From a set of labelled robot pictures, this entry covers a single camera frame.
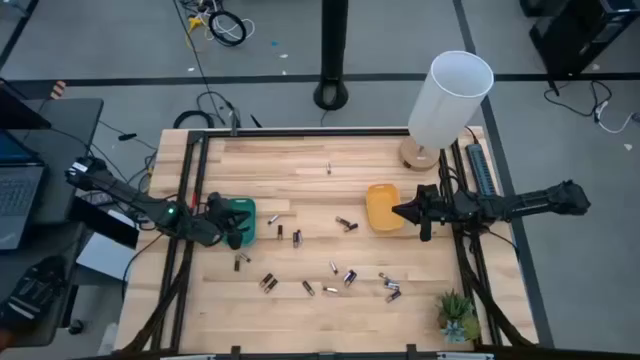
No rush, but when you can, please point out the black controller box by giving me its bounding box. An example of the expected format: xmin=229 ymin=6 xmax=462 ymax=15
xmin=68 ymin=195 xmax=141 ymax=250

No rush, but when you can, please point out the black pole with ring base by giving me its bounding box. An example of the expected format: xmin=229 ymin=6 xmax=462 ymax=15
xmin=313 ymin=0 xmax=350 ymax=112

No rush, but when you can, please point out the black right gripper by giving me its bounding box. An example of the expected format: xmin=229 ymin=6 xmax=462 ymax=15
xmin=392 ymin=183 xmax=446 ymax=243

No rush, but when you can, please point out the green plastic bin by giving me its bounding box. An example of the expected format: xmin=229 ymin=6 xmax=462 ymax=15
xmin=219 ymin=197 xmax=258 ymax=250

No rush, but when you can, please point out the white floor cable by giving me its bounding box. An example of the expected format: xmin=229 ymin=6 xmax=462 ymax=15
xmin=594 ymin=99 xmax=637 ymax=135

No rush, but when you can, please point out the black floor cable loop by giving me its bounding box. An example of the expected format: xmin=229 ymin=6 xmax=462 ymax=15
xmin=172 ymin=109 xmax=216 ymax=130

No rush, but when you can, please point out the dark grey laptop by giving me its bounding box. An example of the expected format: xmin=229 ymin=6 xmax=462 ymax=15
xmin=0 ymin=128 xmax=47 ymax=251

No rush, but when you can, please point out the yellow plastic bin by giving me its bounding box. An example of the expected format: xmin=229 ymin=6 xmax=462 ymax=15
xmin=365 ymin=183 xmax=406 ymax=233

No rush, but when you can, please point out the white shade table lamp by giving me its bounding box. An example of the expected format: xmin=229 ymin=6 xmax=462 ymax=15
xmin=398 ymin=49 xmax=495 ymax=173

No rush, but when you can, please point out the small green succulent plant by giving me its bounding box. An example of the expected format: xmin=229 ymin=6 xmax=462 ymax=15
xmin=434 ymin=288 xmax=483 ymax=345

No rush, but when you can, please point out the light grey box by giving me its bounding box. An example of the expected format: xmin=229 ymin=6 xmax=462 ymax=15
xmin=74 ymin=232 xmax=132 ymax=284

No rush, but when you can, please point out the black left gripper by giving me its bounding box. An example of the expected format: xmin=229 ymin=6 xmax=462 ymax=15
xmin=207 ymin=191 xmax=252 ymax=251

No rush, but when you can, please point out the black side desk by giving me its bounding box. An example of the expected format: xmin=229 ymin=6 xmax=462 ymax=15
xmin=0 ymin=97 xmax=105 ymax=346

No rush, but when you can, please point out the grey power strip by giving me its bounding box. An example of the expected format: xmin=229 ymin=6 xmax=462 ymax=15
xmin=464 ymin=143 xmax=500 ymax=197

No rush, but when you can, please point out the black equipment cabinet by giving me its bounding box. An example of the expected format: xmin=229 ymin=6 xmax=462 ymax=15
xmin=519 ymin=0 xmax=640 ymax=77

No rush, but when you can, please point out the coiled black cable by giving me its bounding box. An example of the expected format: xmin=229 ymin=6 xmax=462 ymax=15
xmin=207 ymin=9 xmax=248 ymax=48

